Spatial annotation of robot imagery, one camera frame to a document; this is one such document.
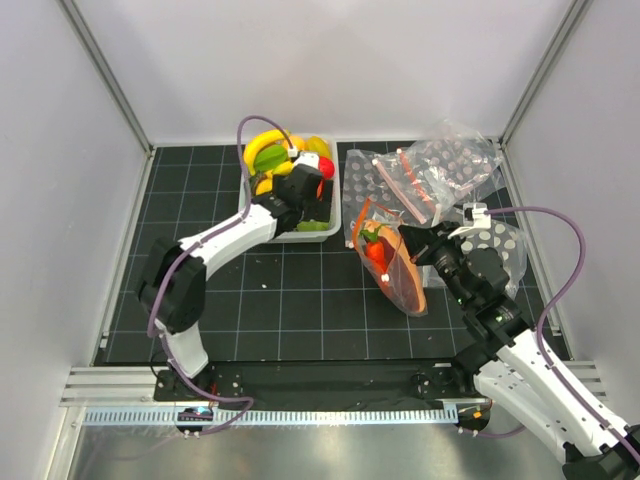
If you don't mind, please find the polka dot bag right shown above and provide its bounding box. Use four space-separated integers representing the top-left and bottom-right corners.
461 220 528 299

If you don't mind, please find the red strawberry upper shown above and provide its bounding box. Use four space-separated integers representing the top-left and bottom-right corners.
318 156 335 180

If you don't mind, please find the right aluminium frame post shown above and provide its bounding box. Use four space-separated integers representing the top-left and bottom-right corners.
499 0 593 149

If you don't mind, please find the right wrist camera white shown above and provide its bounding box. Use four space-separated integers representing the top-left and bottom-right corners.
448 202 491 239

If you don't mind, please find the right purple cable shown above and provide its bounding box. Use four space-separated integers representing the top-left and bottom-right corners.
464 205 640 464

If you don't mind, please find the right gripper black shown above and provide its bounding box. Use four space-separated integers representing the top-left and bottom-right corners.
399 220 473 308

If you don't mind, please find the polka dot bag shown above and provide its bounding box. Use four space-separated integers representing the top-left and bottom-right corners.
406 119 504 206
461 220 528 299

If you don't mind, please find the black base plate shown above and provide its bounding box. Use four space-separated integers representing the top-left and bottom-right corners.
152 357 511 414

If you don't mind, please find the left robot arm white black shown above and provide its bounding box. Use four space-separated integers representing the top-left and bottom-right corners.
136 157 338 400

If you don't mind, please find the aluminium frame post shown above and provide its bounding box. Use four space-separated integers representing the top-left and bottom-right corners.
56 0 153 155
499 0 593 149

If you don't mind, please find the black grid mat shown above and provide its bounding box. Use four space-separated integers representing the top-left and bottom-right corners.
95 145 472 365

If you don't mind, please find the white plastic food bin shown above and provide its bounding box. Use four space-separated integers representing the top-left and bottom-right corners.
270 133 342 244

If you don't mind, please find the orange fruit toy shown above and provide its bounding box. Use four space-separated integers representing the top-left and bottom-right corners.
289 135 306 150

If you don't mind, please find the slotted cable duct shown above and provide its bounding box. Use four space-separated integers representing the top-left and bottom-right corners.
83 406 458 428

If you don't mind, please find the yellow starfruit toy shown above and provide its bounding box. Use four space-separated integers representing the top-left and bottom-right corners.
306 136 332 158

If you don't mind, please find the small yellow banana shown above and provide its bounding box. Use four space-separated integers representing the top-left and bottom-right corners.
271 160 294 176

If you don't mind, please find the left aluminium frame post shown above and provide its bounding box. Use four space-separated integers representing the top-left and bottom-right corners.
56 0 153 155

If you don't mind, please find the zip bag red zipper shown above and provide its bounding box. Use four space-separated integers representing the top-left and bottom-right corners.
351 198 427 317

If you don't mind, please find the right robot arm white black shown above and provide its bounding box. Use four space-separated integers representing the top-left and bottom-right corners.
399 222 639 479

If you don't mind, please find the bok choy toy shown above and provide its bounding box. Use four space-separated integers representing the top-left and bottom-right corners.
296 220 330 233

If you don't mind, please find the hot dog toy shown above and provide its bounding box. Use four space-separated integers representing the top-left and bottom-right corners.
372 224 427 316

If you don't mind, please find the orange carrot toy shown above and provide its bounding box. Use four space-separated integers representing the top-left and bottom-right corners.
360 224 387 272

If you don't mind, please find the polka dot bag back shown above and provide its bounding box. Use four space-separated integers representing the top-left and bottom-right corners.
406 119 504 206

